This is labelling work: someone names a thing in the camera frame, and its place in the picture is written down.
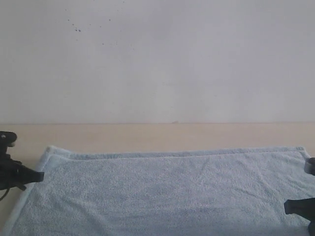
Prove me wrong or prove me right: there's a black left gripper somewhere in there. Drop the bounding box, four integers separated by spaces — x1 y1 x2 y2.
0 152 44 191

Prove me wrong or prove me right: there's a light blue terry towel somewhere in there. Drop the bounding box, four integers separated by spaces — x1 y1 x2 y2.
1 147 315 236

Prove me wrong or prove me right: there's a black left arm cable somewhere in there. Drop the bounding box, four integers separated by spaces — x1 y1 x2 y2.
0 188 12 202

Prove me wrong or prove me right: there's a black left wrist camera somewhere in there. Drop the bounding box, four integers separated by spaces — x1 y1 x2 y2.
0 131 17 155

